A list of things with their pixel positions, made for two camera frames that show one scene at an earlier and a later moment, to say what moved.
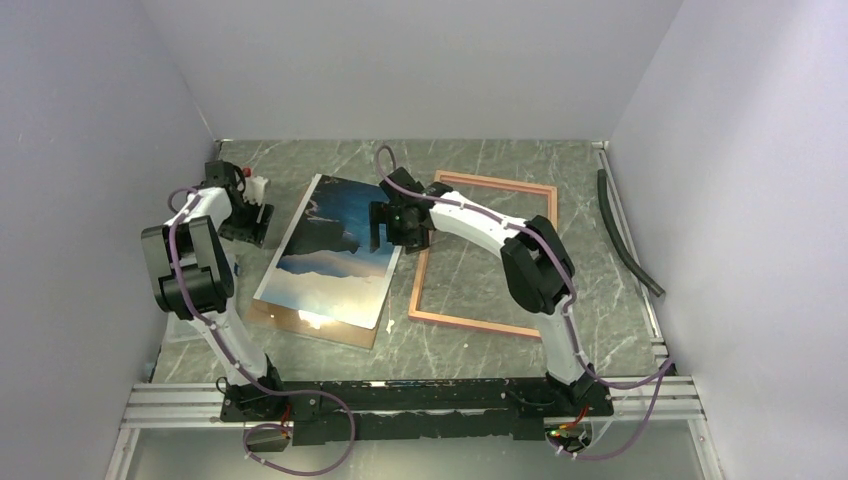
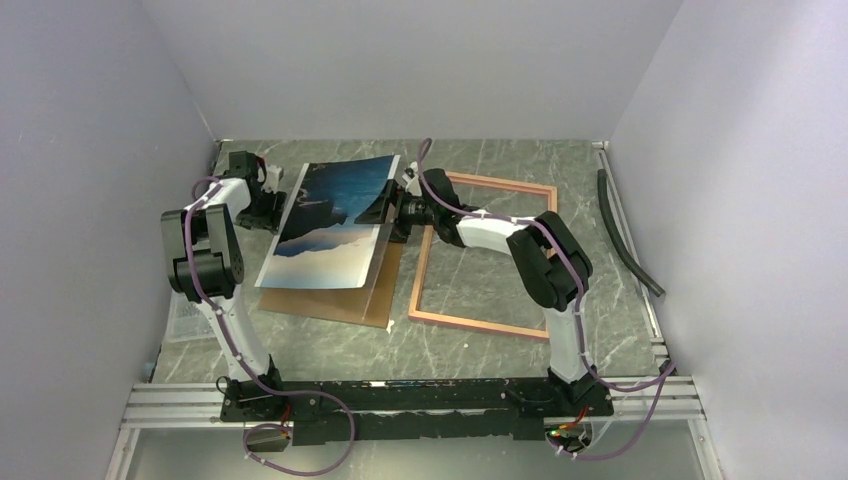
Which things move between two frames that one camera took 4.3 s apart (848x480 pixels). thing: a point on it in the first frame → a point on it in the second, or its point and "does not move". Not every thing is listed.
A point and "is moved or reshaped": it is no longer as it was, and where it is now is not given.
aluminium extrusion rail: x=657 y=402 does not move
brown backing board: x=292 y=321 → x=368 y=306
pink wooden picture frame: x=417 y=315 does not move
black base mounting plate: x=396 y=411 does not move
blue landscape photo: x=323 y=264 is moved or reshaped
